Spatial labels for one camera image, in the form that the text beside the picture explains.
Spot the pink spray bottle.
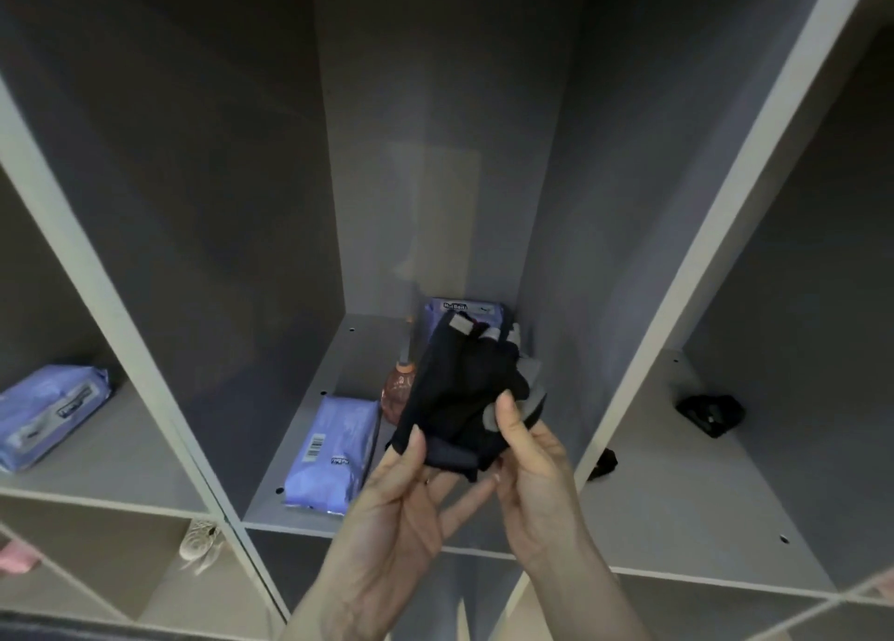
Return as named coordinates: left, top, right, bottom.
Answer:
left=380, top=359, right=420, bottom=425

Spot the grey cubby shelf unit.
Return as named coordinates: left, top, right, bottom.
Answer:
left=0, top=0, right=894, bottom=641

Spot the grey white sneaker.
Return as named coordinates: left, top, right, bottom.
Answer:
left=178, top=519, right=224, bottom=576

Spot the pink tumbler bottle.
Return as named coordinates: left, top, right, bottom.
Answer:
left=0, top=539, right=43, bottom=576

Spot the person's left hand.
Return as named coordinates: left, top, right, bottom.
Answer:
left=292, top=423, right=503, bottom=641

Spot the person's right hand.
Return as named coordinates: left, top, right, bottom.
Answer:
left=491, top=389, right=596, bottom=580

